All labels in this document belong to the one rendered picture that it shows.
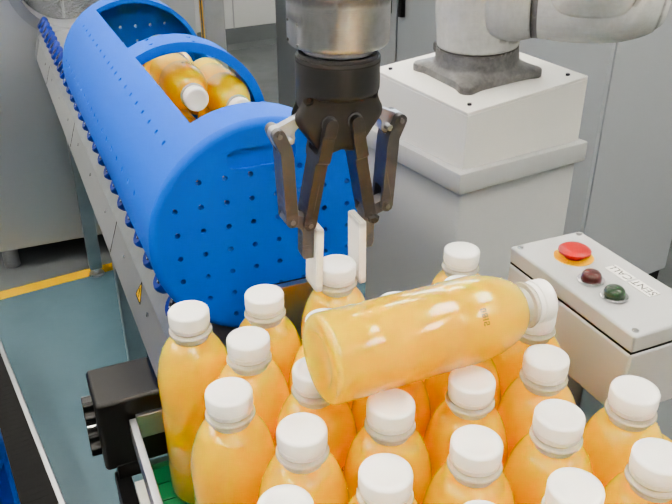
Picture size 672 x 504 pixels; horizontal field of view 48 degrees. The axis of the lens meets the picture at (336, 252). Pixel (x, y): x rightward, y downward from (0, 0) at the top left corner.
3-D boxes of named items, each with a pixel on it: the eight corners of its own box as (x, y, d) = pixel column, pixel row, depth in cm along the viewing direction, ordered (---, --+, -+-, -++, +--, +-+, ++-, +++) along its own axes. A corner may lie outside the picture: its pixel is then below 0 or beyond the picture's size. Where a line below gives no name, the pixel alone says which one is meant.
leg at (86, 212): (103, 269, 305) (78, 118, 275) (105, 276, 300) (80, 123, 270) (88, 272, 303) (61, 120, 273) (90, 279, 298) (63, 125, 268)
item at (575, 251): (576, 246, 88) (577, 237, 87) (597, 260, 85) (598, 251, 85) (550, 252, 87) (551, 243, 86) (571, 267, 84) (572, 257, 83)
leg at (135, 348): (155, 420, 226) (128, 231, 196) (160, 432, 221) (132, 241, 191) (136, 425, 224) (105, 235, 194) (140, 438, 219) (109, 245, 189)
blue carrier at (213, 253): (202, 117, 176) (190, -12, 162) (369, 302, 105) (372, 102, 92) (74, 135, 166) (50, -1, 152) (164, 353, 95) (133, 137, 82)
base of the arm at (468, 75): (473, 46, 160) (475, 19, 157) (545, 76, 143) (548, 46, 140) (399, 63, 153) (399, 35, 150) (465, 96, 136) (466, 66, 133)
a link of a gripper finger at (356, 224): (347, 210, 76) (354, 208, 77) (347, 270, 80) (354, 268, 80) (359, 222, 74) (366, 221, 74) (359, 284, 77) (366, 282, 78)
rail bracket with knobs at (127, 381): (173, 420, 92) (164, 350, 87) (188, 459, 86) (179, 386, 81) (89, 443, 88) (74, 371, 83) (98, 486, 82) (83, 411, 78)
